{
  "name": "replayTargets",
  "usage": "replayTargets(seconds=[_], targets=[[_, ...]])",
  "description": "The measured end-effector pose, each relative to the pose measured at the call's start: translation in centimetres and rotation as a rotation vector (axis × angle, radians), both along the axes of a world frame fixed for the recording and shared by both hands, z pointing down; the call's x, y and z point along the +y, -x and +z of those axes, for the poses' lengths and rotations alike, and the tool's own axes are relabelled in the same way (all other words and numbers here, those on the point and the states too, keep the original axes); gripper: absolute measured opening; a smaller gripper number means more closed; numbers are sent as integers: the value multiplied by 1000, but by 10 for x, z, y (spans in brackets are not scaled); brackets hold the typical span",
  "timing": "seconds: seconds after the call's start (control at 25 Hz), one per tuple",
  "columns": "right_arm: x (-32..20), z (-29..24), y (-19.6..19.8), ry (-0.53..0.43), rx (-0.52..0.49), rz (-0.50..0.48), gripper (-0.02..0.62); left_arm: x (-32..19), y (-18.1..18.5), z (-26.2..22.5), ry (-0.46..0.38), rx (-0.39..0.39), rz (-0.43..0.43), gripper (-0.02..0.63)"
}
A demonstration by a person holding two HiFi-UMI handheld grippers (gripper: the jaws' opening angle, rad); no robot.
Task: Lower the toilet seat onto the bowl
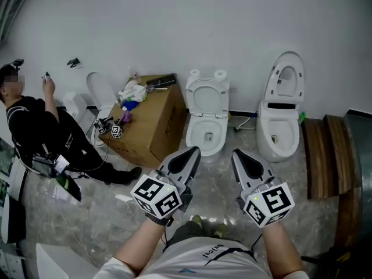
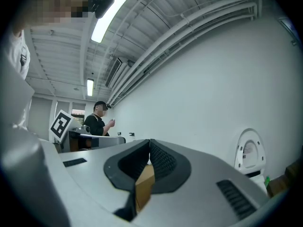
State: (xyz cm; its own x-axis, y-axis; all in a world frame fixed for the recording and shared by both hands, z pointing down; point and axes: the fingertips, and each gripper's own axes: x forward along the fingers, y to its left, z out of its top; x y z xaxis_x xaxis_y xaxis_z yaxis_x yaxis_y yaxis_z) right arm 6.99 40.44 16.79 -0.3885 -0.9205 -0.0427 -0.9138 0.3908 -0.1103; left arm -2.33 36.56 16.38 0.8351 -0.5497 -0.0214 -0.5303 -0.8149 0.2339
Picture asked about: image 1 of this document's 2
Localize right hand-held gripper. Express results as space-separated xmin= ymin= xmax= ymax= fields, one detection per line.
xmin=231 ymin=148 xmax=296 ymax=228

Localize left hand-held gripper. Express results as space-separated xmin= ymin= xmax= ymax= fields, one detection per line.
xmin=130 ymin=146 xmax=202 ymax=219

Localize white plastic toilet lid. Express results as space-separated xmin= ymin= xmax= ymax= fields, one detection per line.
xmin=185 ymin=78 xmax=230 ymax=119

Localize person's right forearm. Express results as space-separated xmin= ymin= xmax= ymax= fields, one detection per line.
xmin=260 ymin=221 xmax=306 ymax=279

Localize person's left forearm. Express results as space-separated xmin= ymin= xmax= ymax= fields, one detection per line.
xmin=113 ymin=215 xmax=172 ymax=276

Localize white toilet bowl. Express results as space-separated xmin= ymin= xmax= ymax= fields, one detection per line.
xmin=185 ymin=76 xmax=231 ymax=158

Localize white smart toilet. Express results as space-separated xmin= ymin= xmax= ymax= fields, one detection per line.
xmin=256 ymin=51 xmax=305 ymax=163

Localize large cardboard box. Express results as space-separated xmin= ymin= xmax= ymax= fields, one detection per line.
xmin=98 ymin=74 xmax=188 ymax=168

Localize person's left foot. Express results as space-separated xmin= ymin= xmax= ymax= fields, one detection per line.
xmin=190 ymin=214 xmax=204 ymax=229

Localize person's dark trousers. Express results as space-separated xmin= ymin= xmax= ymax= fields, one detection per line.
xmin=167 ymin=221 xmax=242 ymax=244

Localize curved wooden platform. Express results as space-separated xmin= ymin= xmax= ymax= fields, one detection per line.
xmin=302 ymin=115 xmax=364 ymax=249

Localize spare hand-held gripper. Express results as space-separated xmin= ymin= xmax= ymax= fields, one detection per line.
xmin=93 ymin=116 xmax=114 ymax=135
xmin=106 ymin=117 xmax=124 ymax=140

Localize blue cloth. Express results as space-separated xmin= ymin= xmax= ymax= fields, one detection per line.
xmin=121 ymin=100 xmax=140 ymax=112

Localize white cloth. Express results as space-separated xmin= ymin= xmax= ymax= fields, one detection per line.
xmin=118 ymin=84 xmax=146 ymax=102

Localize black flat tool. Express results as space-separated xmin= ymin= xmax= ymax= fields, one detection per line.
xmin=146 ymin=73 xmax=178 ymax=88

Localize person's white shirt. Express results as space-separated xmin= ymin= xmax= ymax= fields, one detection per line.
xmin=100 ymin=237 xmax=309 ymax=279

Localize grey metal cylinder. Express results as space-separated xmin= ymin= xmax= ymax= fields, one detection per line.
xmin=342 ymin=108 xmax=372 ymax=273

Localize white ceramic fixture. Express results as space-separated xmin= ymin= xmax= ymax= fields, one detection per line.
xmin=62 ymin=91 xmax=94 ymax=133

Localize white box with black dots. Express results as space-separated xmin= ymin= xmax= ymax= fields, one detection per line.
xmin=36 ymin=242 xmax=99 ymax=279

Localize white shelf unit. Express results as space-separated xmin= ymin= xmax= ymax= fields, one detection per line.
xmin=0 ymin=138 xmax=28 ymax=244

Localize grey curtain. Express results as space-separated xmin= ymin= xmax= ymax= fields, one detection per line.
xmin=0 ymin=0 xmax=39 ymax=43

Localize black wrist strap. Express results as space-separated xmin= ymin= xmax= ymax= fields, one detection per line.
xmin=145 ymin=213 xmax=174 ymax=228

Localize thin black cable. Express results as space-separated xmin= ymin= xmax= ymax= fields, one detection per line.
xmin=161 ymin=225 xmax=173 ymax=253
xmin=250 ymin=232 xmax=264 ymax=262

